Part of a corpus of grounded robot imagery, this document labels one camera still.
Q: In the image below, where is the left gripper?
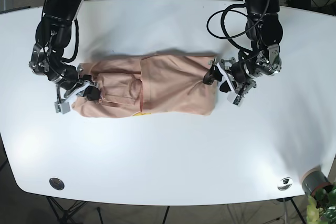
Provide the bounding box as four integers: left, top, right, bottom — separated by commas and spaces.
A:
203, 44, 282, 106

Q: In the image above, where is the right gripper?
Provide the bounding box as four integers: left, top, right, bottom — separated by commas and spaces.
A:
28, 46, 101, 114

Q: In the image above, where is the peach T-shirt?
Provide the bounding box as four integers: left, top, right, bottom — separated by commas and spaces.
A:
72, 55, 217, 118

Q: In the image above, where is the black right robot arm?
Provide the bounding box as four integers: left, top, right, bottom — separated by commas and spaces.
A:
29, 0, 100, 114

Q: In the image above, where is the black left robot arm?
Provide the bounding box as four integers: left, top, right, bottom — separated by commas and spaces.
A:
203, 0, 283, 106

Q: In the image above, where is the left silver table grommet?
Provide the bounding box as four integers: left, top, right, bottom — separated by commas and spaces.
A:
49, 177, 65, 190

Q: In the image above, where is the silver table grommet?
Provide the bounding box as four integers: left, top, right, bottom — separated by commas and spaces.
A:
277, 177, 293, 191
49, 177, 65, 190

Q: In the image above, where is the right silver table grommet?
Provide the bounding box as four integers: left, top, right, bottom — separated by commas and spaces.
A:
277, 177, 293, 191

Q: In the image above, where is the grey plant pot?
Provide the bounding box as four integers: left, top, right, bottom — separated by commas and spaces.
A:
301, 168, 333, 196

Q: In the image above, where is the green potted plant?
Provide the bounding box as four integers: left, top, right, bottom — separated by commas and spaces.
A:
306, 183, 335, 224

